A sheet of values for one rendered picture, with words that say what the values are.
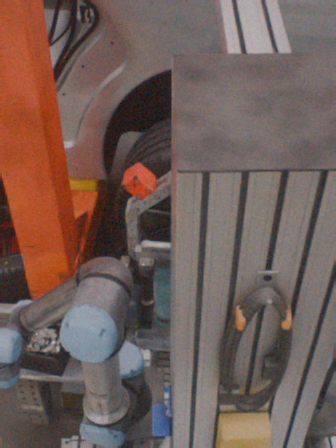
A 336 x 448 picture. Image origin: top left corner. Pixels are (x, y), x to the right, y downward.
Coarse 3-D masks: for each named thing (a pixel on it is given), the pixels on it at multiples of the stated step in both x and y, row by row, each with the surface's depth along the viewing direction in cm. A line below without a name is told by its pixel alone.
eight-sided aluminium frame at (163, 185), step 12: (168, 180) 208; (156, 192) 211; (168, 192) 210; (132, 204) 218; (144, 204) 215; (132, 216) 220; (132, 228) 224; (132, 240) 229; (132, 252) 233; (156, 264) 238; (168, 264) 243
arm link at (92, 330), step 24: (96, 288) 132; (120, 288) 134; (72, 312) 130; (96, 312) 128; (120, 312) 132; (72, 336) 129; (96, 336) 127; (120, 336) 135; (96, 360) 132; (96, 384) 145; (120, 384) 151; (96, 408) 153; (120, 408) 156; (96, 432) 156; (120, 432) 158
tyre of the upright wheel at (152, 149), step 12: (168, 120) 225; (144, 132) 230; (156, 132) 224; (168, 132) 220; (144, 144) 225; (156, 144) 219; (168, 144) 215; (132, 156) 228; (144, 156) 219; (156, 156) 214; (168, 156) 211; (156, 168) 214; (168, 168) 214; (120, 192) 225; (120, 204) 228; (120, 216) 233; (120, 228) 238
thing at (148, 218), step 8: (152, 208) 231; (160, 208) 232; (168, 208) 232; (144, 216) 241; (152, 216) 249; (160, 216) 254; (168, 216) 258; (144, 224) 240; (152, 224) 247; (160, 224) 252; (168, 224) 238; (144, 232) 238; (152, 232) 240; (160, 232) 241; (168, 232) 239; (152, 240) 243; (160, 240) 247; (168, 240) 251
